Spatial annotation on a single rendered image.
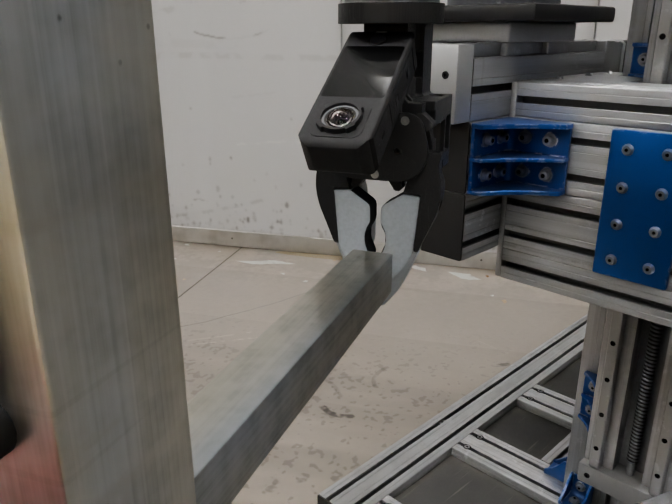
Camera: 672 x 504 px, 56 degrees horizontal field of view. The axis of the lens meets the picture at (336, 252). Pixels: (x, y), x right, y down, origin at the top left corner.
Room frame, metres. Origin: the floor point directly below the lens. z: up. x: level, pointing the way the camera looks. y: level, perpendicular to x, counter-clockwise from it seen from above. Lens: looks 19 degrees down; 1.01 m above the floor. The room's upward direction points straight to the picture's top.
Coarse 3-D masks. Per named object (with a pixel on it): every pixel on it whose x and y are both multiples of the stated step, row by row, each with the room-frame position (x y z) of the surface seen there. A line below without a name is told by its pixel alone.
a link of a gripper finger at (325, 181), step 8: (320, 176) 0.45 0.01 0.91; (328, 176) 0.44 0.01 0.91; (336, 176) 0.44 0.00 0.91; (344, 176) 0.44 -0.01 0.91; (320, 184) 0.45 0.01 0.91; (328, 184) 0.44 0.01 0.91; (336, 184) 0.44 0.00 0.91; (344, 184) 0.44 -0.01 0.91; (320, 192) 0.45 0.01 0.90; (328, 192) 0.44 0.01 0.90; (320, 200) 0.45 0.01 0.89; (328, 200) 0.44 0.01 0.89; (328, 208) 0.44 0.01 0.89; (328, 216) 0.44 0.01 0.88; (328, 224) 0.44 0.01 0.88; (336, 224) 0.44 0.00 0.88; (336, 232) 0.44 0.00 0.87; (336, 240) 0.44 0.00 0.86
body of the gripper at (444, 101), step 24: (384, 24) 0.44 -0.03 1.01; (408, 24) 0.44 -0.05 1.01; (432, 24) 0.49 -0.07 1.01; (408, 96) 0.44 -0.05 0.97; (432, 96) 0.47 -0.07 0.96; (408, 120) 0.42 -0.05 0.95; (432, 120) 0.42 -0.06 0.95; (408, 144) 0.42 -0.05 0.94; (432, 144) 0.43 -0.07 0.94; (384, 168) 0.42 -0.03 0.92; (408, 168) 0.42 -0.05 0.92
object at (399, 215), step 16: (384, 208) 0.43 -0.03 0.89; (400, 208) 0.42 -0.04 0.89; (416, 208) 0.42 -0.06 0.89; (384, 224) 0.43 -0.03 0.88; (400, 224) 0.42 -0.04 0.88; (416, 224) 0.42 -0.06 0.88; (400, 240) 0.42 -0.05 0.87; (400, 256) 0.42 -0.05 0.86; (416, 256) 0.43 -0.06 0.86; (400, 272) 0.42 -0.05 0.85
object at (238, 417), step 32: (352, 256) 0.42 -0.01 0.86; (384, 256) 0.42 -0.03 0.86; (320, 288) 0.36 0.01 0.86; (352, 288) 0.36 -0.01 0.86; (384, 288) 0.41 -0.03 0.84; (288, 320) 0.31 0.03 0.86; (320, 320) 0.31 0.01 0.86; (352, 320) 0.34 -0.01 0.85; (256, 352) 0.28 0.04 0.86; (288, 352) 0.28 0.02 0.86; (320, 352) 0.30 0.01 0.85; (224, 384) 0.25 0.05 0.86; (256, 384) 0.25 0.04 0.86; (288, 384) 0.26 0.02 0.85; (320, 384) 0.30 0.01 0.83; (192, 416) 0.22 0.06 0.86; (224, 416) 0.22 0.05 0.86; (256, 416) 0.23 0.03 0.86; (288, 416) 0.26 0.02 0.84; (192, 448) 0.20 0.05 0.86; (224, 448) 0.20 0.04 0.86; (256, 448) 0.23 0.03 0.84; (224, 480) 0.20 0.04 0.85
